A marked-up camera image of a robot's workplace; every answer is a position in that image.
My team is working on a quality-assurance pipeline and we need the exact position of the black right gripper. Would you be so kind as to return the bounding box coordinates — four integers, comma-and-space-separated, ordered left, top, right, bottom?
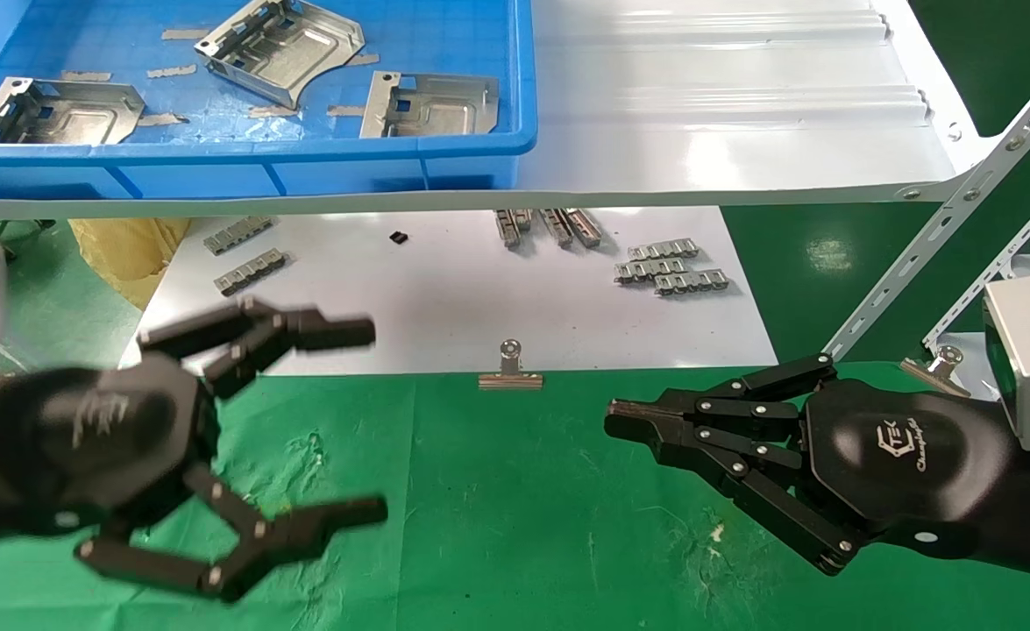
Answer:
605, 353, 1030, 582

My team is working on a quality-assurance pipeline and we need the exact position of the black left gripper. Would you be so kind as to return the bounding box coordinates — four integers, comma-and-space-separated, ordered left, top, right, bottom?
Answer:
0, 296, 391, 605

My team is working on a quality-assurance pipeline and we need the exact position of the silver sheet metal bracket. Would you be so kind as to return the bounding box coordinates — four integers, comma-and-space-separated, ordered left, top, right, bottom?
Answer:
0, 76, 146, 146
359, 70, 500, 139
195, 0, 366, 110

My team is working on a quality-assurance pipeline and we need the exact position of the white flat shelf board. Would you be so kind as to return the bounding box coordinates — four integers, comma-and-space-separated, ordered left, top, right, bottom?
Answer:
118, 206, 779, 378

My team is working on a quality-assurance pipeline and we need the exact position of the silver binder clip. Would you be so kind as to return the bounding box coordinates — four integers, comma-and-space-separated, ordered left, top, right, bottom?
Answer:
900, 345, 973, 397
478, 340, 544, 391

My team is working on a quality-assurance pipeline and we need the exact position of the green table mat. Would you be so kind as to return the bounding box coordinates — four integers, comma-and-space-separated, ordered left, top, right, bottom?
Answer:
0, 359, 1030, 631

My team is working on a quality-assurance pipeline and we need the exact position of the yellow cloth garment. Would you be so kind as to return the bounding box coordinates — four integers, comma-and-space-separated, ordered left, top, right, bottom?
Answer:
67, 217, 192, 310

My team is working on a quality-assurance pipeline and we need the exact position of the blue plastic bin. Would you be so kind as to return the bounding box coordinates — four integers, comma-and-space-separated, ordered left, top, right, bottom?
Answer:
0, 0, 539, 201

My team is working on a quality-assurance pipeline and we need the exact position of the white storage rack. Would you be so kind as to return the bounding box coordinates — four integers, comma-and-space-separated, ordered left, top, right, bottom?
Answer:
922, 171, 1030, 351

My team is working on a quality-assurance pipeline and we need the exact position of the white ribbed shelf board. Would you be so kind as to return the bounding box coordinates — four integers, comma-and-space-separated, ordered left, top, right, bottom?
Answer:
0, 0, 985, 220

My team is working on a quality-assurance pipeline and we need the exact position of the white perforated rack post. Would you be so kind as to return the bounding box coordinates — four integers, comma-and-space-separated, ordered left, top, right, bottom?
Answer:
826, 48, 1030, 362

